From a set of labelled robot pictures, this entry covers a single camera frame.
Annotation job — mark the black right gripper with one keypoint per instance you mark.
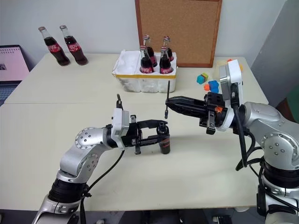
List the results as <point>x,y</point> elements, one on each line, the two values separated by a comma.
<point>215,100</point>

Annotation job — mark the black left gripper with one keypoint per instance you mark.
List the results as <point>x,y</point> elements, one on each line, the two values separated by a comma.
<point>135,134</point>

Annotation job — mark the black electric screwdriver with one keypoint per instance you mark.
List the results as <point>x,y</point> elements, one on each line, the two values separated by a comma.
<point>165,148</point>

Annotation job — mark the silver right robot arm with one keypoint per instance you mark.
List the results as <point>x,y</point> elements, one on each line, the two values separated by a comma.
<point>271,121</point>

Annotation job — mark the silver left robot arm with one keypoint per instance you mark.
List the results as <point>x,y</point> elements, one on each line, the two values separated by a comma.
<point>77,161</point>

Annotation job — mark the orange toy block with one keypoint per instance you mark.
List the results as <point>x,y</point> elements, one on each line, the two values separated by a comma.
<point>206,87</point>

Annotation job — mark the teal green red block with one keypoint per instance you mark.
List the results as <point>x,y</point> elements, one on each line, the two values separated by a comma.
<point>202,78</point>

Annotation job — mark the blue toy block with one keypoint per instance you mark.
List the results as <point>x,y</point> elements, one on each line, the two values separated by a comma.
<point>213,86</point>

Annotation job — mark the glass cola bottle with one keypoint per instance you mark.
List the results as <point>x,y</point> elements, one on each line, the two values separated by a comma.
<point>54,50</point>
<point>146,65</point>
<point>75,47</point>
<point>165,66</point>
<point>168,50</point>
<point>149,50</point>

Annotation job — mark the white foam bottle box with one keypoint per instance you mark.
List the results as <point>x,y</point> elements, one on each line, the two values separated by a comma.
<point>127,67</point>

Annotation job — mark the wood-framed cork board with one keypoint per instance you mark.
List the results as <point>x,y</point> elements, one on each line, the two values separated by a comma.
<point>178,30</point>

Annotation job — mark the grey partition panel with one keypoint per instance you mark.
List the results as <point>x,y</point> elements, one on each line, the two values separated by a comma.
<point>278,46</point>

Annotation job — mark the open laptop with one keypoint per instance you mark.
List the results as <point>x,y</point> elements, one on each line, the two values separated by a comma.
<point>10,65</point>

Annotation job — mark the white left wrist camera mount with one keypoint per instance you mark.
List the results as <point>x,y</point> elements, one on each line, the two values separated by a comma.
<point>119,122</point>

